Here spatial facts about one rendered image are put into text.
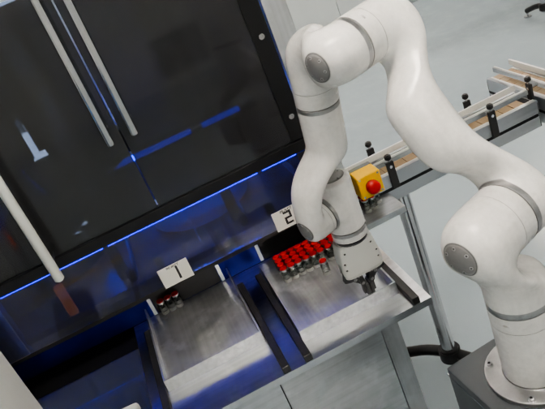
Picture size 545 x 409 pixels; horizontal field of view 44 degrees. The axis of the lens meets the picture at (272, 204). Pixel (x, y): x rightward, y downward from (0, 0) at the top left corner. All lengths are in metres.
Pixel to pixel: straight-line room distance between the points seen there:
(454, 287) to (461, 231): 1.92
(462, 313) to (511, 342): 1.59
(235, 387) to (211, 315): 0.31
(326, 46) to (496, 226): 0.39
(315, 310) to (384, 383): 0.64
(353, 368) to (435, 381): 0.56
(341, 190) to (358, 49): 0.42
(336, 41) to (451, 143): 0.25
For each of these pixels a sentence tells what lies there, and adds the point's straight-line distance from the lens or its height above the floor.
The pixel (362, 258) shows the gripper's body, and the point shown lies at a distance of 1.56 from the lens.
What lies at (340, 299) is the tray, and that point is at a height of 0.88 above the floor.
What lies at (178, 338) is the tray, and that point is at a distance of 1.83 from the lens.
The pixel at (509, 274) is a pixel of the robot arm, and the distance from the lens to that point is 1.15.
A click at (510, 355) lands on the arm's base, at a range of 1.34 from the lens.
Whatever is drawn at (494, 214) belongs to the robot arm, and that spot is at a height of 1.28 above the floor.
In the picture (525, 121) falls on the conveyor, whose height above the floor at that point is 0.88.
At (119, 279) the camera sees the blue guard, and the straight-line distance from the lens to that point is 1.80.
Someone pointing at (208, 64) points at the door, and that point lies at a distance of 1.66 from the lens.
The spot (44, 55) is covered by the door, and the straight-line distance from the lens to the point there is 1.62.
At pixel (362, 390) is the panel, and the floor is 0.32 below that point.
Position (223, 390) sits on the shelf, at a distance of 1.61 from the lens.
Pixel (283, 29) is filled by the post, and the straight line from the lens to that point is 1.69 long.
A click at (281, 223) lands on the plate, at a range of 1.83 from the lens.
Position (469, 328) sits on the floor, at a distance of 2.83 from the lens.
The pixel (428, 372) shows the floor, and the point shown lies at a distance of 2.70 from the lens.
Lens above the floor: 1.91
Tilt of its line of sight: 27 degrees down
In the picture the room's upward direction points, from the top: 23 degrees counter-clockwise
